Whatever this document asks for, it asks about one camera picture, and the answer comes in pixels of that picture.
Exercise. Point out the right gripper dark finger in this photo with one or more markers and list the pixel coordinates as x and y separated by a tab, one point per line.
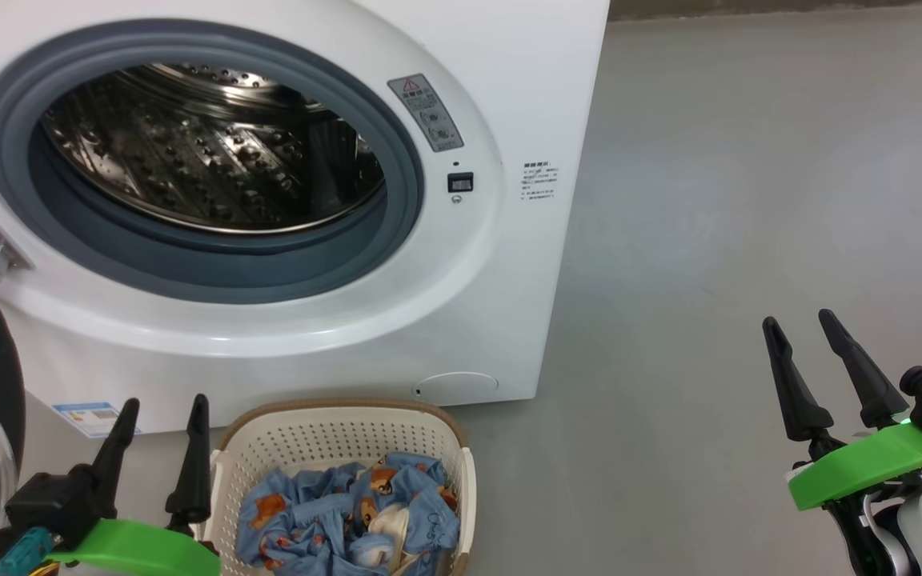
797	400
869	384

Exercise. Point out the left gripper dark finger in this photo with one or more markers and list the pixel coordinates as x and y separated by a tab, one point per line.
193	472
113	456

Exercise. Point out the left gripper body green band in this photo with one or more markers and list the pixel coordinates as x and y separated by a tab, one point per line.
141	552

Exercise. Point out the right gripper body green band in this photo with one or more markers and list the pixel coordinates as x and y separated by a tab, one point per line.
853	468

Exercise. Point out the blue bear print garment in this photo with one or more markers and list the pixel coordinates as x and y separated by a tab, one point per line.
293	512
421	504

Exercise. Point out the cream perforated basket brown rim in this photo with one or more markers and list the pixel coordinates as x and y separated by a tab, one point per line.
333	436

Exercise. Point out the grey rubber door gasket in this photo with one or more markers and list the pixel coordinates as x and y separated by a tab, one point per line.
189	268

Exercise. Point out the white front-load washing machine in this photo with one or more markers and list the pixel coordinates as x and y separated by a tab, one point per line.
501	280

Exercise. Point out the black door latch socket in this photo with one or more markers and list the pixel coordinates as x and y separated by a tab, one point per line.
460	182

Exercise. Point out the blue energy label sticker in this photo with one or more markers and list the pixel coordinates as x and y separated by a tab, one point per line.
89	418

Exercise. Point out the round white filter cover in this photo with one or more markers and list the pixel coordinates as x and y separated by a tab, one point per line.
461	388

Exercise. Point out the steel washer drum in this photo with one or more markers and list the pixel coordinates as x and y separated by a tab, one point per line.
189	160

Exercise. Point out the printed text label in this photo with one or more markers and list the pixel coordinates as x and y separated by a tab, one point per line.
539	182

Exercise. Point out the grey warning sticker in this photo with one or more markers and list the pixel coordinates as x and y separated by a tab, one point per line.
426	112

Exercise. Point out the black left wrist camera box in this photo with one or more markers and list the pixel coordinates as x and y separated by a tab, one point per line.
49	504

